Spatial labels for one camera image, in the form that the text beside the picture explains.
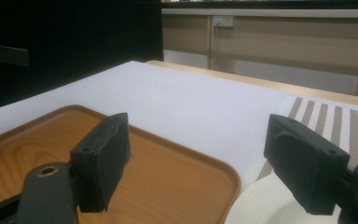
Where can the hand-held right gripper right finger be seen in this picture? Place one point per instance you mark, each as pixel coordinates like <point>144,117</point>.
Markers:
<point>304,168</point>

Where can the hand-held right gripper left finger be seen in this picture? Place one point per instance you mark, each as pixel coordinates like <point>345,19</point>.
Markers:
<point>101,161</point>

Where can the striped white brown placemat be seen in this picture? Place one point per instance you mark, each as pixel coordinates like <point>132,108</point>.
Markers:
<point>338,124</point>

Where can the white ribbed plate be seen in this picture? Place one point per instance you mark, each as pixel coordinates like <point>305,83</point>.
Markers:
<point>261,205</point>

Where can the black curtain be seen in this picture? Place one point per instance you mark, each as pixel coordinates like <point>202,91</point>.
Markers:
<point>74,34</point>

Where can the brown wooden tray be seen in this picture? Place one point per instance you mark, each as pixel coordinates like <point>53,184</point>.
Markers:
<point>171,186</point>

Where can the beige cabinet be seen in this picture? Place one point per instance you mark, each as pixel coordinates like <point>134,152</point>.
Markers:
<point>292,40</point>

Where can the white wall socket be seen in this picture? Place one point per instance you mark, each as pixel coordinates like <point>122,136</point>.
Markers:
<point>223,21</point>

